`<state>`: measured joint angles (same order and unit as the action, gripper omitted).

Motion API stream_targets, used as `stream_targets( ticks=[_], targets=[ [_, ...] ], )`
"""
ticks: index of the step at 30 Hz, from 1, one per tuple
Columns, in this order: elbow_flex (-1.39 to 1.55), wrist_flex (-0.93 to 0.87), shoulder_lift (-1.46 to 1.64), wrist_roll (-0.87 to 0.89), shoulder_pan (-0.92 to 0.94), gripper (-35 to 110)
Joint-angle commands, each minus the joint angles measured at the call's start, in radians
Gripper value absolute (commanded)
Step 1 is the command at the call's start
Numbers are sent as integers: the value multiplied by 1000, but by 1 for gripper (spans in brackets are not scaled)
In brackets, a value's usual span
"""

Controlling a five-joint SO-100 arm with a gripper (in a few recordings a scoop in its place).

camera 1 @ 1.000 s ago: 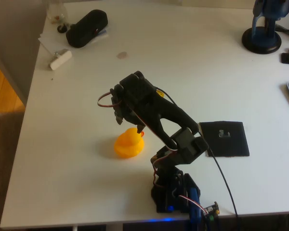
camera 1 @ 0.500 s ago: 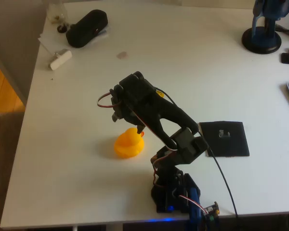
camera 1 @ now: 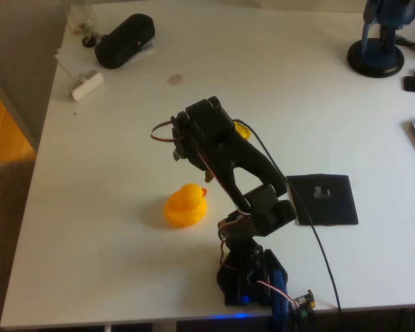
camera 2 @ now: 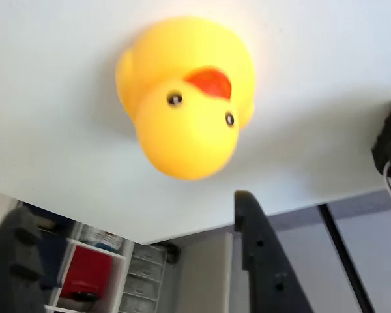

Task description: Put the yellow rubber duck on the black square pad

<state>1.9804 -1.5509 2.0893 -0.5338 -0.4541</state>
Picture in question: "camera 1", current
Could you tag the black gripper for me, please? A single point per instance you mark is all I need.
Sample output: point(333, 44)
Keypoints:
point(182, 148)

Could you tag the yellow rubber duck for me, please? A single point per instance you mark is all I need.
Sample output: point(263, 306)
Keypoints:
point(185, 207)

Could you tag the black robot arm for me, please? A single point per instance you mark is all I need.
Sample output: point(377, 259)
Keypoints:
point(242, 155)

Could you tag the black square mat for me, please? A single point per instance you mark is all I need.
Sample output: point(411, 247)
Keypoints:
point(335, 211)

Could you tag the white power bank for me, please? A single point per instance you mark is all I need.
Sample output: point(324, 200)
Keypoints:
point(88, 86)

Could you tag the black oblong zip case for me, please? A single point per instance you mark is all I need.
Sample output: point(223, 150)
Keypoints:
point(124, 41)

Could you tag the white paper sheets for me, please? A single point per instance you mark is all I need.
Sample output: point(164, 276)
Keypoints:
point(65, 55)

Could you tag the blue table clamp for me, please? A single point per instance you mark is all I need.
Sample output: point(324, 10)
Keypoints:
point(278, 311)

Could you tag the small controller board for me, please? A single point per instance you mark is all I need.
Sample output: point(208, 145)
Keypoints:
point(306, 301)

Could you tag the clear cola bottle red label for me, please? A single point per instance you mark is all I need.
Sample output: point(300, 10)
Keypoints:
point(81, 20)

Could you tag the blue microphone on round base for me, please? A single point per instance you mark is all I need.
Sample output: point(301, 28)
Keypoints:
point(375, 55)

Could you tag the camera wrapped in yellow tape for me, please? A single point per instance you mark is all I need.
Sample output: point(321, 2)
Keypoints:
point(242, 131)

